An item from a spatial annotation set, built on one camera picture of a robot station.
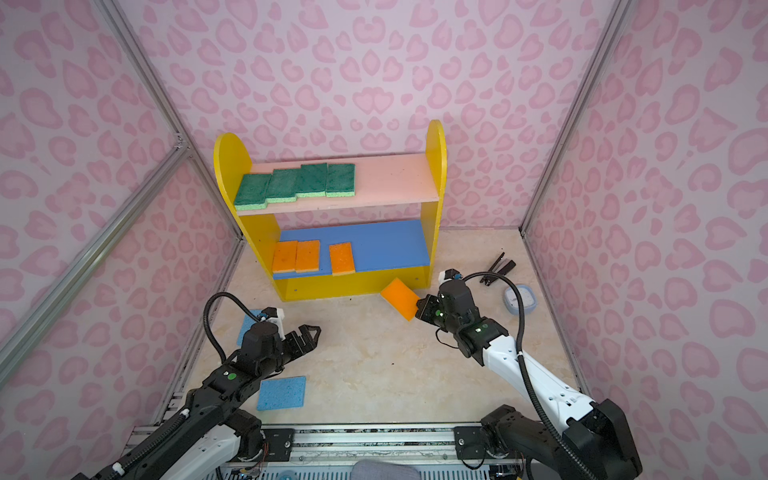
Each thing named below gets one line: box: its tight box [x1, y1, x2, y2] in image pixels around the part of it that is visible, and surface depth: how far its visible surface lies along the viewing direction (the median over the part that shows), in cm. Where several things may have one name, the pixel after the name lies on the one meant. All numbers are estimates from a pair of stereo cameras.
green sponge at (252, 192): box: [234, 174, 272, 211], surface depth 72 cm
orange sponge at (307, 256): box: [296, 240, 320, 273], surface depth 95 cm
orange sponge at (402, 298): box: [380, 277, 420, 322], surface depth 84 cm
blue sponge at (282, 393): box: [256, 376, 307, 411], surface depth 82 cm
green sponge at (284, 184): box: [265, 168, 302, 200], surface depth 74 cm
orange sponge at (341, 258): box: [329, 242, 355, 275], surface depth 93 cm
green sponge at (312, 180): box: [295, 162, 327, 198], surface depth 75 cm
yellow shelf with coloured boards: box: [214, 120, 448, 301], surface depth 83 cm
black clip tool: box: [479, 252, 517, 286], surface depth 109 cm
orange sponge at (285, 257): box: [273, 240, 298, 273], surface depth 94 cm
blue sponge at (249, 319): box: [236, 310, 261, 347], surface depth 73 cm
